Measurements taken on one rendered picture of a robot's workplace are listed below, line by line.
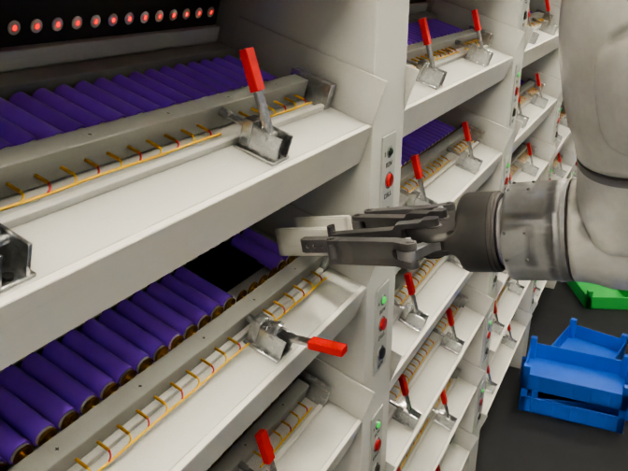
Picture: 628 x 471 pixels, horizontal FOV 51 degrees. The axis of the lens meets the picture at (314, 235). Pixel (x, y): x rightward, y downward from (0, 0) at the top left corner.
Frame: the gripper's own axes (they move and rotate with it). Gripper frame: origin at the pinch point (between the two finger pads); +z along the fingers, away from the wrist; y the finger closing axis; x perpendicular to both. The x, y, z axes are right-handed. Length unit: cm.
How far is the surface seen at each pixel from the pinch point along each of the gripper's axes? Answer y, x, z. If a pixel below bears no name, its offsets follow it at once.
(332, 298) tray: -0.9, 7.7, -0.3
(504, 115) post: -77, 1, -3
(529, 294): -147, 72, 12
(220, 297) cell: 11.0, 2.5, 5.3
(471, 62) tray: -57, -12, -3
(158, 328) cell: 19.0, 2.0, 6.1
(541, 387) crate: -124, 92, 5
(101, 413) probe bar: 29.7, 3.4, 2.6
